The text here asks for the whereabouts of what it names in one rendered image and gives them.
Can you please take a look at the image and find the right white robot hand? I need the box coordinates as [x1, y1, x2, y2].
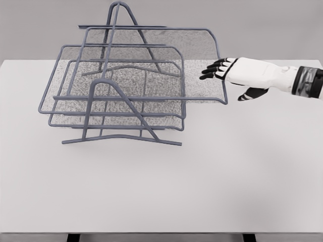
[199, 56, 275, 102]

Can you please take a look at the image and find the large grey mesh tray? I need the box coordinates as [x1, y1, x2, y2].
[52, 26, 230, 106]

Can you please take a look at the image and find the small grey mesh tray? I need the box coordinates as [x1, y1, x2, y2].
[47, 59, 187, 132]

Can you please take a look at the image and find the medium grey mesh tray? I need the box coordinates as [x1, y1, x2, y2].
[37, 44, 188, 119]

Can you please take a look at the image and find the grey wire rack stand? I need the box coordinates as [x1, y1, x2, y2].
[61, 1, 183, 147]

